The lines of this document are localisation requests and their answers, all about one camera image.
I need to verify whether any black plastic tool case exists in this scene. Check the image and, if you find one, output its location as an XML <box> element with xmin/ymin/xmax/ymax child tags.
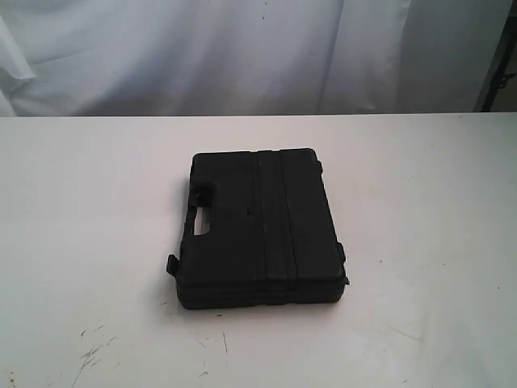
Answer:
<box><xmin>166</xmin><ymin>148</ymin><xmax>349</xmax><ymax>310</ymax></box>

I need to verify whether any white backdrop curtain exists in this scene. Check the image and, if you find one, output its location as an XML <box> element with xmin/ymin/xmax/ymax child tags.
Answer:
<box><xmin>1</xmin><ymin>1</ymin><xmax>511</xmax><ymax>116</ymax></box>

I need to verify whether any black tripod stand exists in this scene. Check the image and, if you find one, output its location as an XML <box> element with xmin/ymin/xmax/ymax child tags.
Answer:
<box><xmin>481</xmin><ymin>17</ymin><xmax>516</xmax><ymax>112</ymax></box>

